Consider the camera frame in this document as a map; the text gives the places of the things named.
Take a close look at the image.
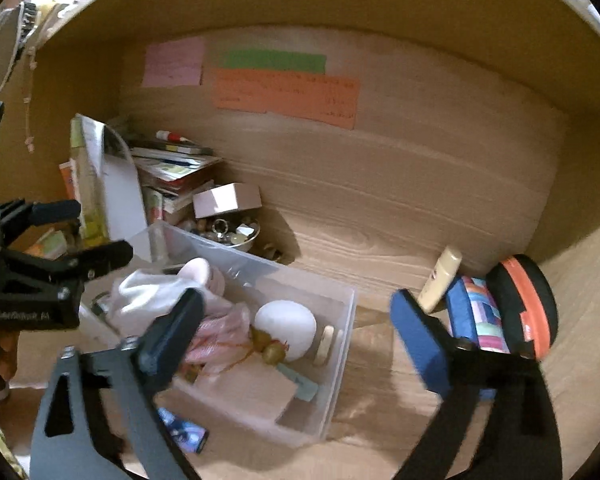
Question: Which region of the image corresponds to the olive green round ornament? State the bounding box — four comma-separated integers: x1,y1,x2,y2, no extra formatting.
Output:
250,327,287,365

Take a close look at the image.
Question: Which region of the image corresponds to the clear plastic bin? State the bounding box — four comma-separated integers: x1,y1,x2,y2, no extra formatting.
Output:
80,220,357,450

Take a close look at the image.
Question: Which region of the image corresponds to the blue printed packet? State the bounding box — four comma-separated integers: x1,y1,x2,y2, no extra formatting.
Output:
157,407,211,455

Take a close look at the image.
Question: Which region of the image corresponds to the orange white book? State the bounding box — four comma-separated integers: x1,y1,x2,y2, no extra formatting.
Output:
58,160,81,201

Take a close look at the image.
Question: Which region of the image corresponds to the small pale pink box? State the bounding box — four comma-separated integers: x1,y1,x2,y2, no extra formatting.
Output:
192,182,262,219

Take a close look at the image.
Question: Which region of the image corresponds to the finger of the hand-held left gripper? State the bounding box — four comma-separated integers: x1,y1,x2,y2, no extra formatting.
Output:
0,199,83,248
0,241,134,293

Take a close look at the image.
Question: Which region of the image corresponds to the blue patchwork pencil case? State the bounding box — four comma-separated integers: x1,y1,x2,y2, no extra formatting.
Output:
445,276,511,401

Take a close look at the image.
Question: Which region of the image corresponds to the printed white paper sheet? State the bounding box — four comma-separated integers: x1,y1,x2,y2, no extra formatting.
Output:
77,115,106,171

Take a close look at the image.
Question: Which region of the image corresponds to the white egg-shaped ball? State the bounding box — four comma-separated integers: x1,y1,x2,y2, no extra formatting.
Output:
254,300,317,362

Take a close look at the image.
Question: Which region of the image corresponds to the brown cardboard piece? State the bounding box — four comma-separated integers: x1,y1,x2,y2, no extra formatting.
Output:
200,360,301,426

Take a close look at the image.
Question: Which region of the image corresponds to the white pink round cup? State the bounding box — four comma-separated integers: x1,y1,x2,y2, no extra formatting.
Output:
177,257,226,296

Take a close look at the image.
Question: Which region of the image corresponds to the orange paper note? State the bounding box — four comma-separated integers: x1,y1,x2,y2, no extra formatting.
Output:
212,69,360,131

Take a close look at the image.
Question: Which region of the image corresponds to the pile of small trinkets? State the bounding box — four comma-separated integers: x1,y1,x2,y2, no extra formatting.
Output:
180,215,261,248

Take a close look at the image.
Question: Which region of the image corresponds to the pink plastic bag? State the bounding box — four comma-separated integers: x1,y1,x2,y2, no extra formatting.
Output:
182,305,253,376

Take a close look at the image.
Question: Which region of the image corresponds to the black orange zip case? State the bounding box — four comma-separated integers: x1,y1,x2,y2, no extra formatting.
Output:
486,254,560,361

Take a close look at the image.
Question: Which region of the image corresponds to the black brush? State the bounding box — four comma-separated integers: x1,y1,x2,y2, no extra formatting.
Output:
17,2,41,28

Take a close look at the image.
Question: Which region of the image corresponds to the green paper note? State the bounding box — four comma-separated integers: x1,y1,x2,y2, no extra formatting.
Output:
222,50,327,75

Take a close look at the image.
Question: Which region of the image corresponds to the pink paper note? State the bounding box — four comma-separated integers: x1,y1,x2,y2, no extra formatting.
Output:
141,37,206,88

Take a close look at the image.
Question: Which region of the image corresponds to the white cloth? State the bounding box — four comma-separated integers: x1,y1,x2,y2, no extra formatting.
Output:
111,267,231,338

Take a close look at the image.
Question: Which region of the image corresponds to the cream tube bottle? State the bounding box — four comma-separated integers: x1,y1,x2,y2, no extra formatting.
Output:
417,246,463,313

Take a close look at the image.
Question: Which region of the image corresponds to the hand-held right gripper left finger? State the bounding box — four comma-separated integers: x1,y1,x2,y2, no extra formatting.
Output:
29,289,207,480

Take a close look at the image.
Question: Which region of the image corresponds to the lime green book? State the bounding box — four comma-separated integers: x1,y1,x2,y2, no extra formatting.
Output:
71,119,110,248

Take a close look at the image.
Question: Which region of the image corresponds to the white bowl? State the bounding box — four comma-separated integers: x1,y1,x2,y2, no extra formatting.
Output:
180,215,262,256

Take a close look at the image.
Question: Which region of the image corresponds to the cream oval bar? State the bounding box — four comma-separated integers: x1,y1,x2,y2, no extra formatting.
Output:
314,325,337,367

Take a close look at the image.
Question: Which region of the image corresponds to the teal paper card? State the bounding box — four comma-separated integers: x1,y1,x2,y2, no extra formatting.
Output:
275,362,320,402

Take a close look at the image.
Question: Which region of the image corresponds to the stack of books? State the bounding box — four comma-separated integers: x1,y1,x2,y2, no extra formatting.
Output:
130,132,226,226

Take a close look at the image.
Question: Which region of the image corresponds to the green orange booklet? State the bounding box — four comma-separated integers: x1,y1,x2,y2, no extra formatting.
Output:
25,230,73,260

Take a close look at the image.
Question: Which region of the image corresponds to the white file holder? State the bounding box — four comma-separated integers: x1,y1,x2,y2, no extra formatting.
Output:
70,115,150,261

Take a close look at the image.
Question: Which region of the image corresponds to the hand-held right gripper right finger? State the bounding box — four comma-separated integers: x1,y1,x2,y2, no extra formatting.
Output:
390,288,565,480

